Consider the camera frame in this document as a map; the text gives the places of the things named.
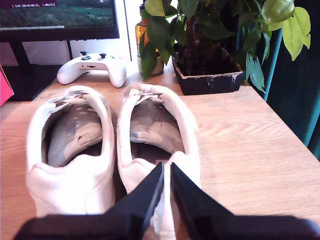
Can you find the red shoebox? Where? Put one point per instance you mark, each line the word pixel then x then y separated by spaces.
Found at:
pixel 5 87

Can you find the wide black computer monitor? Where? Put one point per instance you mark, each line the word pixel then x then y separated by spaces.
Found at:
pixel 57 15

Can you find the dark monitor stand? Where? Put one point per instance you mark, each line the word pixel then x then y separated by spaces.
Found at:
pixel 25 80

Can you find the black planter box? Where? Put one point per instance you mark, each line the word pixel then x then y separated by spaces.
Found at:
pixel 212 83

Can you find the amber glass bottle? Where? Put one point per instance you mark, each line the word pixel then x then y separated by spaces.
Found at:
pixel 140 32

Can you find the white lace-up shoe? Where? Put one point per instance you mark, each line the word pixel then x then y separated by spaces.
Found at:
pixel 75 180
pixel 136 175

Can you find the green leafy plant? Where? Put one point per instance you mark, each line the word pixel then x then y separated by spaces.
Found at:
pixel 200 15

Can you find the pale green round cup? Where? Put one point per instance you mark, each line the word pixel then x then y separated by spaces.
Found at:
pixel 156 66

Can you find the white game controller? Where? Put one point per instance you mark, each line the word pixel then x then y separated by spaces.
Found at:
pixel 95 65

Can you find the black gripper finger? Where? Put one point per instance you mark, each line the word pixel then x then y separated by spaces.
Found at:
pixel 195 200
pixel 140 200

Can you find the dark teal curtain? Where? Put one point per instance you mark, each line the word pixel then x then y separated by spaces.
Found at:
pixel 300 100

